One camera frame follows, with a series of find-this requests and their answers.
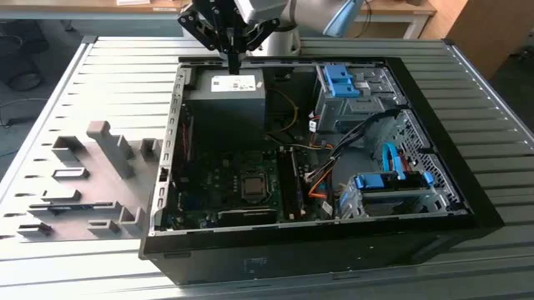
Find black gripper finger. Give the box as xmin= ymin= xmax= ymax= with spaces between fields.
xmin=176 ymin=8 xmax=235 ymax=75
xmin=233 ymin=17 xmax=280 ymax=75

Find blue empty disk carrier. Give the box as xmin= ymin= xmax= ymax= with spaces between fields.
xmin=323 ymin=64 xmax=359 ymax=99

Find grey power supply unit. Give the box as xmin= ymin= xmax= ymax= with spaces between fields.
xmin=185 ymin=68 xmax=268 ymax=142

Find wooden desk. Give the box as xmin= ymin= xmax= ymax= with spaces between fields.
xmin=0 ymin=0 xmax=438 ymax=40

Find grey metal disk bay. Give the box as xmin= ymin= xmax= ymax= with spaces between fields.
xmin=315 ymin=64 xmax=408 ymax=134

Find black round bin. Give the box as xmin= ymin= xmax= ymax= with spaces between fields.
xmin=0 ymin=20 xmax=49 ymax=91

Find silver CPU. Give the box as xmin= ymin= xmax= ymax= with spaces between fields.
xmin=243 ymin=177 xmax=265 ymax=195

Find green motherboard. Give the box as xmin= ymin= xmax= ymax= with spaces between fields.
xmin=165 ymin=137 xmax=335 ymax=231

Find perforated steel panel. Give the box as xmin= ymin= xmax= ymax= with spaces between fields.
xmin=391 ymin=109 xmax=466 ymax=209

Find grey parts rack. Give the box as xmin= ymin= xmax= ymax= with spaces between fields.
xmin=16 ymin=120 xmax=164 ymax=243

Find wooden cabinet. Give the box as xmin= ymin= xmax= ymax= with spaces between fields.
xmin=419 ymin=0 xmax=534 ymax=81

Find hard disk in blue carrier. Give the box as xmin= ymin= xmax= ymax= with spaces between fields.
xmin=352 ymin=170 xmax=435 ymax=192

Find black graphics card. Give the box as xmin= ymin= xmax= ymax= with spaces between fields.
xmin=216 ymin=208 xmax=279 ymax=228

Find dark office chair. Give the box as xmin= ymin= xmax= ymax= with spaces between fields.
xmin=508 ymin=40 xmax=534 ymax=65

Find black open PC case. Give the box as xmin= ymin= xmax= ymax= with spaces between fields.
xmin=137 ymin=56 xmax=506 ymax=286

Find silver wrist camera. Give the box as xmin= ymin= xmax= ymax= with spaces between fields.
xmin=232 ymin=0 xmax=289 ymax=24

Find thin black hanging cable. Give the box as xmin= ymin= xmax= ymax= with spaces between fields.
xmin=360 ymin=0 xmax=372 ymax=28

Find yellow wire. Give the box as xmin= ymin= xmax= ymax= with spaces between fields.
xmin=265 ymin=89 xmax=299 ymax=136

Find black wire bundle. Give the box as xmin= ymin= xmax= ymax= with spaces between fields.
xmin=305 ymin=107 xmax=401 ymax=185

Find grey floor cable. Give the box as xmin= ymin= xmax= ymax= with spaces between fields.
xmin=0 ymin=98 xmax=49 ymax=126

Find CPU socket metal frame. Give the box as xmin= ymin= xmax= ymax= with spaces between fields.
xmin=236 ymin=169 xmax=271 ymax=204

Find blue flat data wire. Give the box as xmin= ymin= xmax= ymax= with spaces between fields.
xmin=381 ymin=142 xmax=408 ymax=181

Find orange wire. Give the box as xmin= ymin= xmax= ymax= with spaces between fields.
xmin=308 ymin=170 xmax=335 ymax=198

